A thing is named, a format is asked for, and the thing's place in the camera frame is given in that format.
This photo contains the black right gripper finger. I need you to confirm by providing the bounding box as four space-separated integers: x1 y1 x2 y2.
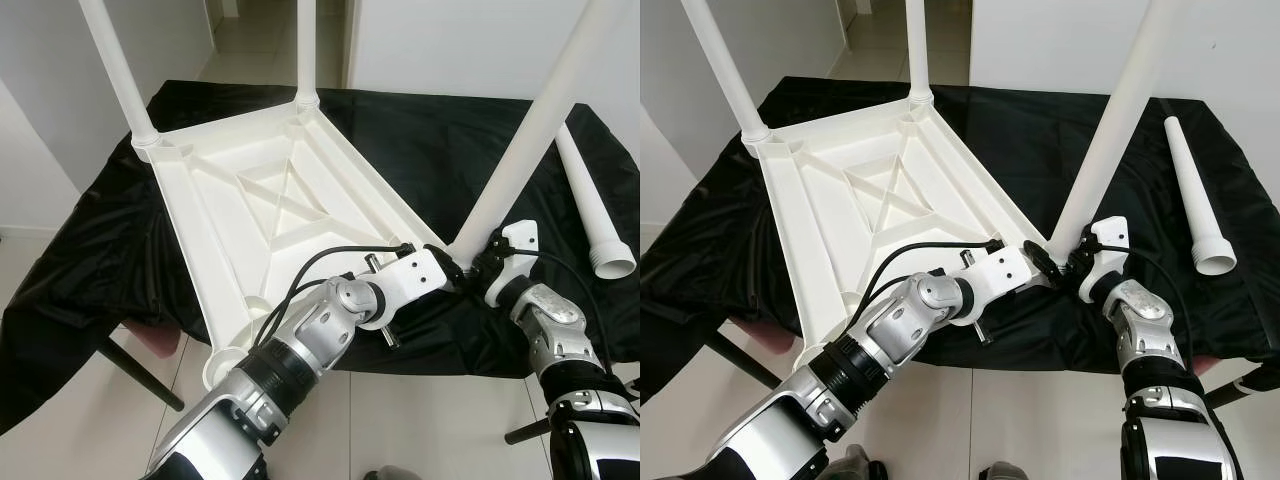
1021 239 1063 278
424 242 468 283

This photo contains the white plastic table leg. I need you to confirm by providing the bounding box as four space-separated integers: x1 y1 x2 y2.
77 0 160 153
1162 116 1239 277
1050 0 1183 251
679 0 770 148
295 0 322 113
904 0 935 108
554 122 639 280
448 0 628 259

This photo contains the white plastic table top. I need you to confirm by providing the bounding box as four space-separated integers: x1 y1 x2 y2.
134 95 463 393
741 92 1063 353

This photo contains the black table cloth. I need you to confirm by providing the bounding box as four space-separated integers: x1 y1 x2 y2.
0 80 640 431
640 77 1280 376

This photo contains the robot left leg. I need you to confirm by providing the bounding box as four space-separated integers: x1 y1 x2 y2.
833 444 873 480

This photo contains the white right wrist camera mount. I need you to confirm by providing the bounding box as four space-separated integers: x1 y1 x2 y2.
482 219 543 307
1077 214 1133 304

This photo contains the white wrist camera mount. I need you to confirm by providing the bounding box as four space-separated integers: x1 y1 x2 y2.
1077 214 1133 304
950 242 1033 324
362 244 451 328
482 219 543 307

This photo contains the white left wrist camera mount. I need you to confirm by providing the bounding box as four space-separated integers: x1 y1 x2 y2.
950 242 1033 324
362 244 451 328

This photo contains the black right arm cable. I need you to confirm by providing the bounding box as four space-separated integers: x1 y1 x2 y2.
1093 244 1203 366
498 248 613 376

